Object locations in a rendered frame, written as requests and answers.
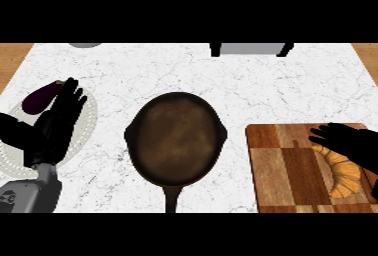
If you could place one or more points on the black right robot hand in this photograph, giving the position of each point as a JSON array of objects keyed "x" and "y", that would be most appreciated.
[{"x": 351, "y": 141}]

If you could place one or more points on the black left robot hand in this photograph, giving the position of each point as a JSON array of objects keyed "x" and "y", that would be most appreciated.
[{"x": 56, "y": 126}]

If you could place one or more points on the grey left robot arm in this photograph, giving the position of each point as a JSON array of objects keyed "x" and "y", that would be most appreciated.
[{"x": 29, "y": 195}]

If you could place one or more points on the golden croissant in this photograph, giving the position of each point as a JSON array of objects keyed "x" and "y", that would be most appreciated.
[{"x": 344, "y": 176}]

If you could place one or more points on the wooden patchwork cutting board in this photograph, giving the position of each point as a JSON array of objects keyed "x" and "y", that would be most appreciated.
[{"x": 285, "y": 170}]

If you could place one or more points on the dark cast iron pan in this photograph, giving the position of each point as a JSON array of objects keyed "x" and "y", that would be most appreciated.
[{"x": 174, "y": 138}]

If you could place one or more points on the white dotted plate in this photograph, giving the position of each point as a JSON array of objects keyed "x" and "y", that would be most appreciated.
[{"x": 82, "y": 133}]

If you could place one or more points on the purple eggplant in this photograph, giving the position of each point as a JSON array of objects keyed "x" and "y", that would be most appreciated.
[{"x": 38, "y": 98}]

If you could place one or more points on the grey round object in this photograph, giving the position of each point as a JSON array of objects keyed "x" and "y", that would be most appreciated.
[{"x": 84, "y": 44}]

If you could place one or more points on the grey appliance with black legs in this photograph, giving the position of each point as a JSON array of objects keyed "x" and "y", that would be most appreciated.
[{"x": 248, "y": 48}]

